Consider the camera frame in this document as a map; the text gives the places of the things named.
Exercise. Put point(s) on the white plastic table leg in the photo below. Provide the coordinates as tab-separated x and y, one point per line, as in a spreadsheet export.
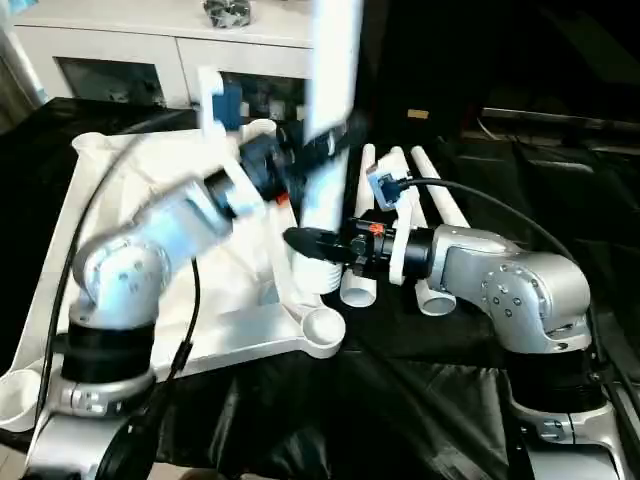
435	185
400	185
335	60
362	200

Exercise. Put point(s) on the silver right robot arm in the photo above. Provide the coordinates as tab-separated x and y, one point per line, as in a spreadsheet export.
510	300

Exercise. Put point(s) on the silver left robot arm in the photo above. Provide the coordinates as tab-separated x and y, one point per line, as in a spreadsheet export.
130	270

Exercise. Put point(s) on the small yellow tag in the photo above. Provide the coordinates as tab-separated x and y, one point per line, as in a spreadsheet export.
417	113

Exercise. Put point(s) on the black work mat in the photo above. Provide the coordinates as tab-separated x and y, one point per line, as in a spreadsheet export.
400	400

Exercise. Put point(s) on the shiny ornament on cabinet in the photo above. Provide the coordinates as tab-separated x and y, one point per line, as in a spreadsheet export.
227	12

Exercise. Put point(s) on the white cabinet with glass doors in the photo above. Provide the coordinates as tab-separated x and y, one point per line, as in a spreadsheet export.
150	50

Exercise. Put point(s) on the dark low shelf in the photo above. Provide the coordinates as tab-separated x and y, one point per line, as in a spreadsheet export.
570	117

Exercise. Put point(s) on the white plastic table top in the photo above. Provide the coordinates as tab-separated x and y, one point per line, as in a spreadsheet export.
40	280

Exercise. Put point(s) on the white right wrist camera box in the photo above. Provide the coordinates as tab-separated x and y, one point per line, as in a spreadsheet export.
385	190

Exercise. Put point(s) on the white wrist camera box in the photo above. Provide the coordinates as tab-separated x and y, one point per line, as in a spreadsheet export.
222	100
385	190

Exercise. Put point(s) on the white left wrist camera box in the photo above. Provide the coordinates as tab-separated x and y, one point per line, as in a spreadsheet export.
222	100

